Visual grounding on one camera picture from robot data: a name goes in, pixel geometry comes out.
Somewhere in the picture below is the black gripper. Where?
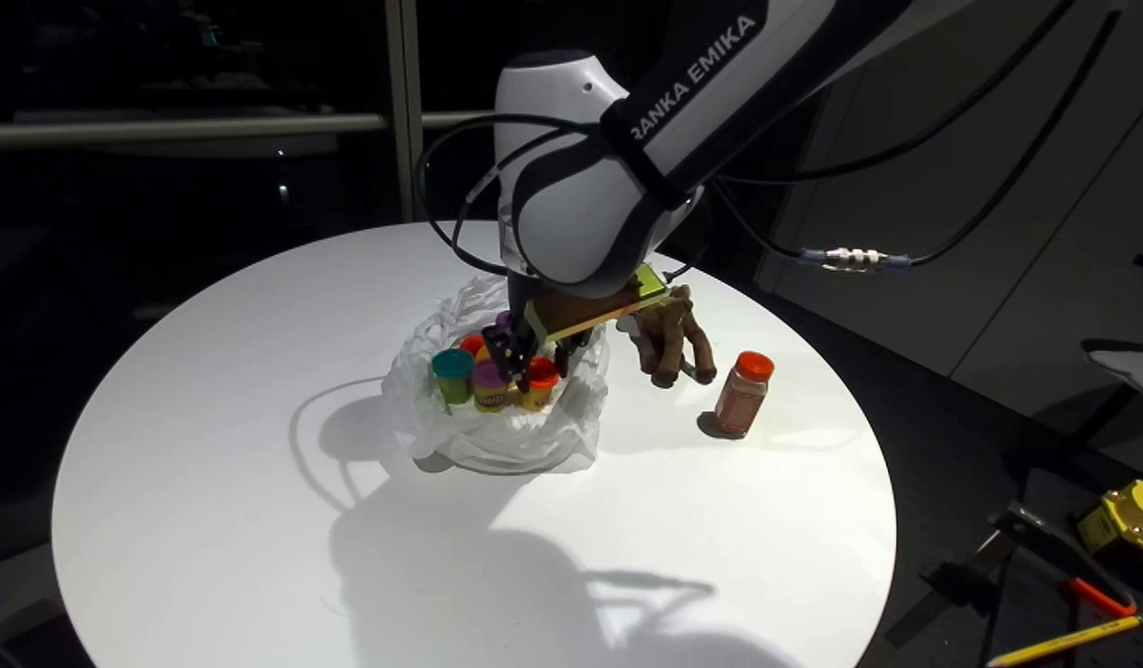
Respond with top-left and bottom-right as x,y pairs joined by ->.
478,273 -> 585,385

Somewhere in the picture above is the yellow device on floor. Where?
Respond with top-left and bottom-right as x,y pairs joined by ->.
1075,478 -> 1143,567

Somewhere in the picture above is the grey horizontal handrail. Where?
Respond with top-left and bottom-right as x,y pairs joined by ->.
0,109 -> 502,158

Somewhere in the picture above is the yellow stick on floor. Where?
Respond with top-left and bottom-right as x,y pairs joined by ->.
983,610 -> 1143,668

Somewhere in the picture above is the green play-doh tub pink lid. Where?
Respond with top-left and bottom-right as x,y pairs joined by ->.
472,361 -> 516,411

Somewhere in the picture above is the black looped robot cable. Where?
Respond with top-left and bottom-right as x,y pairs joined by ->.
412,109 -> 623,278

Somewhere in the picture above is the play-doh tub with orange lid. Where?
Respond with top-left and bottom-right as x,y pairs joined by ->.
516,358 -> 565,416

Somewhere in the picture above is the spice jar with orange lid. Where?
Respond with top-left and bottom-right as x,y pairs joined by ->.
712,348 -> 780,443

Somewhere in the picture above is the black tool with red handle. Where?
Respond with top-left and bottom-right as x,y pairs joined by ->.
919,503 -> 1143,624

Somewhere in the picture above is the brown plush moose toy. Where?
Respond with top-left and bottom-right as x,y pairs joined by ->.
621,284 -> 721,390

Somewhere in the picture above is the play-doh tub with teal lid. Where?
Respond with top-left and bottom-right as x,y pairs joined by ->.
428,347 -> 478,409

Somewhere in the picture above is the black cable with silver connector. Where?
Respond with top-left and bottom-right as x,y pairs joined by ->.
704,0 -> 1125,276

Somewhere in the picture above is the grey window frame post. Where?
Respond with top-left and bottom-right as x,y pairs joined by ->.
381,0 -> 431,223

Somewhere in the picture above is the white crumpled plastic bag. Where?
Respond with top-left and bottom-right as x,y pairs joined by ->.
381,276 -> 617,478

